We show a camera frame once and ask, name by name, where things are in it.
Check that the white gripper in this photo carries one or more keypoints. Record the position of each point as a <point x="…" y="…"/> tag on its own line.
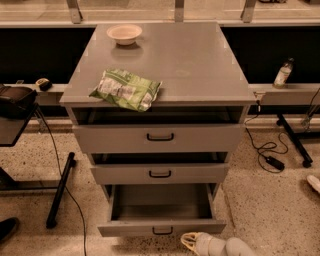
<point x="204" y="244"/>

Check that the grey bottom drawer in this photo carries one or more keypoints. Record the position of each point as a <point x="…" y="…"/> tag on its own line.
<point x="159" y="210"/>

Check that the grey drawer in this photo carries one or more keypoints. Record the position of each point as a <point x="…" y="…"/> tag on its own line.
<point x="157" y="131"/>
<point x="159" y="210"/>
<point x="159" y="168"/>

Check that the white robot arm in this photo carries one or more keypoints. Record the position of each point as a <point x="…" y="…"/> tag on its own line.
<point x="237" y="247"/>

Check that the grey middle drawer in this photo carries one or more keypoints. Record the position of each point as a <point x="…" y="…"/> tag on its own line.
<point x="159" y="168"/>

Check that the grey drawer cabinet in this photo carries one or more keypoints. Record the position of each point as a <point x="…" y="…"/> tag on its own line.
<point x="193" y="61"/>

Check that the grey top drawer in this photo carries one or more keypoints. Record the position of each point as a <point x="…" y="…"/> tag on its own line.
<point x="157" y="131"/>

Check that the white red sneaker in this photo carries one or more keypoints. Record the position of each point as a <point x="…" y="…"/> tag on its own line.
<point x="314" y="182"/>

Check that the green chip bag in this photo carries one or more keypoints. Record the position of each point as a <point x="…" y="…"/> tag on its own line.
<point x="126" y="90"/>

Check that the black shoe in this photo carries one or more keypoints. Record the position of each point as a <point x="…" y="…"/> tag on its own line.
<point x="8" y="227"/>

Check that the clear plastic bottle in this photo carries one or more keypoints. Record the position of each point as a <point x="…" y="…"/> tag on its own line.
<point x="283" y="73"/>

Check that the black side table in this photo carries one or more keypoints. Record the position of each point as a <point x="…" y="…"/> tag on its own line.
<point x="11" y="130"/>

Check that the yellow black tape measure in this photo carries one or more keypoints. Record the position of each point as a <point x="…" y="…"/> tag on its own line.
<point x="43" y="84"/>

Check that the white paper bowl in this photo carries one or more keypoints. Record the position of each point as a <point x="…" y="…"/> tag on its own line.
<point x="125" y="34"/>

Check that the black bag on table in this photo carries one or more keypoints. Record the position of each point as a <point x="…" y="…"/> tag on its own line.
<point x="16" y="102"/>

